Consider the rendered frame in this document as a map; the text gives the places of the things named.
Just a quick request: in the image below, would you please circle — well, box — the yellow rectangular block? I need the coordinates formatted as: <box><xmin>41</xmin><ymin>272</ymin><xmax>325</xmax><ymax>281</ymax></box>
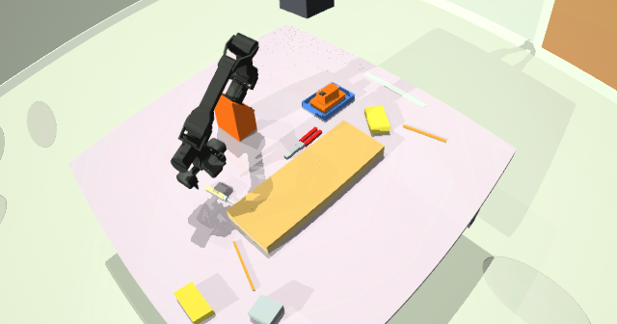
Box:
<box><xmin>174</xmin><ymin>282</ymin><xmax>215</xmax><ymax>324</ymax></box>
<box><xmin>364</xmin><ymin>106</ymin><xmax>390</xmax><ymax>134</ymax></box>

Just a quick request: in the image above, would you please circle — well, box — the white flat strip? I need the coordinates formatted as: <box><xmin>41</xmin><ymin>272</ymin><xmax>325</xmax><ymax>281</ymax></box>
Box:
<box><xmin>365</xmin><ymin>72</ymin><xmax>426</xmax><ymax>108</ymax></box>

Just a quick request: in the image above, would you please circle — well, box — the awl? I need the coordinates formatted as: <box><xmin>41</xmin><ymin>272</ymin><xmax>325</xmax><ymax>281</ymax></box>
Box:
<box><xmin>204</xmin><ymin>184</ymin><xmax>228</xmax><ymax>201</ymax></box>

